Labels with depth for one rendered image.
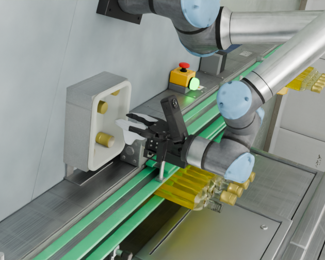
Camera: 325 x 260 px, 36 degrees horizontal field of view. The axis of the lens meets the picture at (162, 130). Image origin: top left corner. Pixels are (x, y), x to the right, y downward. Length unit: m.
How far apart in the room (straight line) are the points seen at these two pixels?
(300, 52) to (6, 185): 0.73
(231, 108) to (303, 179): 1.06
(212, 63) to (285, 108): 5.78
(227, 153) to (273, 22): 0.37
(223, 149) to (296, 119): 6.61
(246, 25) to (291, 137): 6.62
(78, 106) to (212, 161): 0.36
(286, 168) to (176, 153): 0.94
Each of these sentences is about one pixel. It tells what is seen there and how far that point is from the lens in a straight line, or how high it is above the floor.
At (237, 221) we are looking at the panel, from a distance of 1.68.
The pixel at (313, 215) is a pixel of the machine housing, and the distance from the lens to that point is 1.83.
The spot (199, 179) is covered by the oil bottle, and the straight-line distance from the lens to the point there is 1.55.
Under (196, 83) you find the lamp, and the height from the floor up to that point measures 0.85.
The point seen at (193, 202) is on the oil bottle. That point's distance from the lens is 1.49.
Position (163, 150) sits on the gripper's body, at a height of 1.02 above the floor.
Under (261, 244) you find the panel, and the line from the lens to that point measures 1.61.
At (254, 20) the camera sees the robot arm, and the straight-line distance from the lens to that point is 1.34.
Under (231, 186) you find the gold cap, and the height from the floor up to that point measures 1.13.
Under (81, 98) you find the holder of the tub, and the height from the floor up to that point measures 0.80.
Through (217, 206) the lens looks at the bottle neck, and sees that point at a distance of 1.49.
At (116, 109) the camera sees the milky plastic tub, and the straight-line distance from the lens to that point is 1.42.
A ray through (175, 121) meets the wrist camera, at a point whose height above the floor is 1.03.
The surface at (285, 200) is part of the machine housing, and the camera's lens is 1.92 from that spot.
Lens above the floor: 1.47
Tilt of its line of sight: 22 degrees down
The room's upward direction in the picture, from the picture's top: 110 degrees clockwise
